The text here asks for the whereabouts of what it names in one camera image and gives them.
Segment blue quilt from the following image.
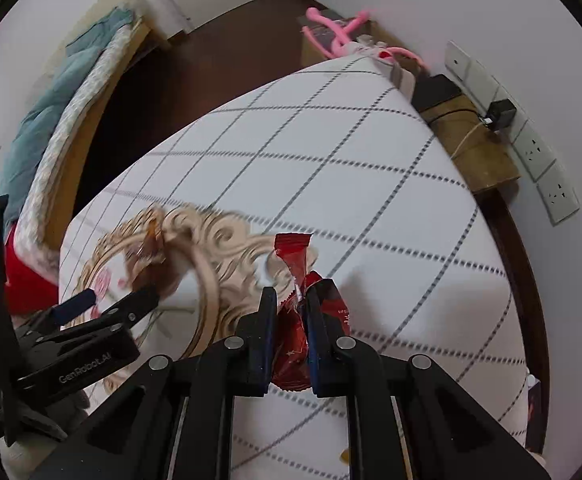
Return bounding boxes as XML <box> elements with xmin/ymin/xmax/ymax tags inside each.
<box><xmin>0</xmin><ymin>7</ymin><xmax>136</xmax><ymax>241</ymax></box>

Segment brown cardboard box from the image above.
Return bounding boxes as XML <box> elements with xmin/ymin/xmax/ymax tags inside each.
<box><xmin>423</xmin><ymin>95</ymin><xmax>522</xmax><ymax>195</ymax></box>

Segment black box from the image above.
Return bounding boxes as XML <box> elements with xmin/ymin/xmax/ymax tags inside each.
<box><xmin>411</xmin><ymin>74</ymin><xmax>464</xmax><ymax>113</ymax></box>

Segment black charger plug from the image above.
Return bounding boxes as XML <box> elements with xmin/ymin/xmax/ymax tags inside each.
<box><xmin>486</xmin><ymin>100</ymin><xmax>518</xmax><ymax>131</ymax></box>

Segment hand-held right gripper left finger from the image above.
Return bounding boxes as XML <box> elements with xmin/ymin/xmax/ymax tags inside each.
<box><xmin>31</xmin><ymin>286</ymin><xmax>278</xmax><ymax>480</ymax></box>

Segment red blanket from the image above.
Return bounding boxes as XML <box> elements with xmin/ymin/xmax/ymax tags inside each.
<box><xmin>3</xmin><ymin>225</ymin><xmax>62</xmax><ymax>316</ymax></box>

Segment checked white tablecloth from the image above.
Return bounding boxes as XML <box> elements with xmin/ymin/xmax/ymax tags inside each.
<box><xmin>58</xmin><ymin>54</ymin><xmax>529</xmax><ymax>480</ymax></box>

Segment red snack wrapper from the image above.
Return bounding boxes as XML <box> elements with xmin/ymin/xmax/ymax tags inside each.
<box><xmin>271</xmin><ymin>232</ymin><xmax>354</xmax><ymax>392</ymax></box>

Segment white wall socket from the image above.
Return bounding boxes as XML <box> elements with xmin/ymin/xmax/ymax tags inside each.
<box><xmin>538</xmin><ymin>162</ymin><xmax>580</xmax><ymax>224</ymax></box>
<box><xmin>513</xmin><ymin>120</ymin><xmax>556</xmax><ymax>182</ymax></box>
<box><xmin>465</xmin><ymin>60</ymin><xmax>499</xmax><ymax>106</ymax></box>
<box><xmin>445</xmin><ymin>40</ymin><xmax>472</xmax><ymax>81</ymax></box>
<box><xmin>491</xmin><ymin>87</ymin><xmax>528</xmax><ymax>133</ymax></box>

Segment grey patterned bed sheet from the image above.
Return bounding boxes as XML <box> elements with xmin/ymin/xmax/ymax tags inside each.
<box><xmin>13</xmin><ymin>27</ymin><xmax>139</xmax><ymax>281</ymax></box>

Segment white charger cable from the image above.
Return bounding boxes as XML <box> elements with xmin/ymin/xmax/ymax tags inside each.
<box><xmin>451</xmin><ymin>117</ymin><xmax>494</xmax><ymax>158</ymax></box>

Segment brown snack wrapper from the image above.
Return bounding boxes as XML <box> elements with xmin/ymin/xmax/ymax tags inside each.
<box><xmin>126</xmin><ymin>207</ymin><xmax>182</xmax><ymax>301</ymax></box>

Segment pink plush toy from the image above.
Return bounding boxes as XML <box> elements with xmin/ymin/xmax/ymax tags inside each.
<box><xmin>303</xmin><ymin>6</ymin><xmax>429</xmax><ymax>73</ymax></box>

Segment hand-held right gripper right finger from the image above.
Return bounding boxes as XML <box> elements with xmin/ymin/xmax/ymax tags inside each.
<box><xmin>305</xmin><ymin>279</ymin><xmax>552</xmax><ymax>480</ymax></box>

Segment cream pillow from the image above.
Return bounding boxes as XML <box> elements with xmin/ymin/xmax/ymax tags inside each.
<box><xmin>46</xmin><ymin>0</ymin><xmax>146</xmax><ymax>53</ymax></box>

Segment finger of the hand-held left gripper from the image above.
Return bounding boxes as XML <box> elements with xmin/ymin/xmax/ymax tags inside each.
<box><xmin>18</xmin><ymin>285</ymin><xmax>160</xmax><ymax>349</ymax></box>
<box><xmin>15</xmin><ymin>288</ymin><xmax>96</xmax><ymax>332</ymax></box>

